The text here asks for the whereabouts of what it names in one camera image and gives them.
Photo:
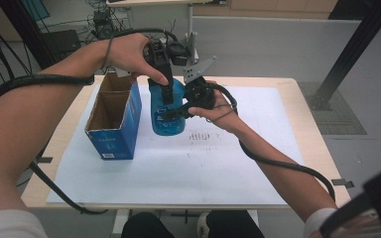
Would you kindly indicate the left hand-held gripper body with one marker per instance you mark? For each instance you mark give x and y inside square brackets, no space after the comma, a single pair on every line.
[158,56]

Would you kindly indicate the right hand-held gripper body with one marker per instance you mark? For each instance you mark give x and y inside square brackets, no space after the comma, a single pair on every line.
[200,94]

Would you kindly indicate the blue plastic bottle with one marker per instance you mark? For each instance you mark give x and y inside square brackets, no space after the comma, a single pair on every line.
[160,124]

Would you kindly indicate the blue cardboard box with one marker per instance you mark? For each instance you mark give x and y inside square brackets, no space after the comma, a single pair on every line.
[112,142]

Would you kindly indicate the person's left hand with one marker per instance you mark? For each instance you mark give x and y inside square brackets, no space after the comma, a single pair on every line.
[129,54]

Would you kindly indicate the person's right hand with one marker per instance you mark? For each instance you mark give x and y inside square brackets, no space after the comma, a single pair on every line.
[221,115]

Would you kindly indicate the white background desk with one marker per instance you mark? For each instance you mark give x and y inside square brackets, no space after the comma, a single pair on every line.
[190,20]

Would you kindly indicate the white table mat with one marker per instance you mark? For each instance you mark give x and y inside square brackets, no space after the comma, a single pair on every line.
[195,165]

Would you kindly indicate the black computer tower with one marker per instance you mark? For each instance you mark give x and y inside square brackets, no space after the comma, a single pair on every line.
[102,23]

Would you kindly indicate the black box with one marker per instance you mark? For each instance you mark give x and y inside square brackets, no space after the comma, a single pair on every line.
[63,41]

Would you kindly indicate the wooden cabinet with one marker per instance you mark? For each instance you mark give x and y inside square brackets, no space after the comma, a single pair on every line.
[278,8]

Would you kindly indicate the light wooden table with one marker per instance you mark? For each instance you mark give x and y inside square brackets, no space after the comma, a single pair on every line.
[311,132]

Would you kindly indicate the white shoe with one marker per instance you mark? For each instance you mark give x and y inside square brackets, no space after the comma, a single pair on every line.
[202,228]

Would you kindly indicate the person's left leg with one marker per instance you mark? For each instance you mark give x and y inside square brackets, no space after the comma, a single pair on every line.
[145,226]

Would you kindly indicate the person's leg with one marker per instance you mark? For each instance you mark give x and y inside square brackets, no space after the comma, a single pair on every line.
[145,226]
[231,224]

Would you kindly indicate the person's right leg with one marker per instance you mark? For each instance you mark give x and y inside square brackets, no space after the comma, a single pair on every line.
[231,224]

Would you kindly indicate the teal panel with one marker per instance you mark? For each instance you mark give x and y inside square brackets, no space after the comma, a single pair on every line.
[36,8]

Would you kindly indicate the black tape piece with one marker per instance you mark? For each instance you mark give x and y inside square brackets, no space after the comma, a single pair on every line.
[45,159]
[342,182]

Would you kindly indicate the grey floor grate mat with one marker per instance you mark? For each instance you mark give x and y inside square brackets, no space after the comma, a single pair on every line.
[347,115]

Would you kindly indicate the white right shirt sleeve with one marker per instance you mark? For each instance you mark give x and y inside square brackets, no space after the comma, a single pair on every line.
[317,221]

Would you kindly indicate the white shirt sleeve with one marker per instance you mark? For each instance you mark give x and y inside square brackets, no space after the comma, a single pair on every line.
[10,224]
[317,221]

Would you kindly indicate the white left shirt sleeve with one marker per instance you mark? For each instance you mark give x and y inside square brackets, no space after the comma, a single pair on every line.
[10,224]

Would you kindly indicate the black blurred device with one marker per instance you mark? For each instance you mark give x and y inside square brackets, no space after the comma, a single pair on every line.
[370,205]

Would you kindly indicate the black metal post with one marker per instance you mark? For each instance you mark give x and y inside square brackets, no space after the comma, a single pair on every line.
[354,49]
[29,33]

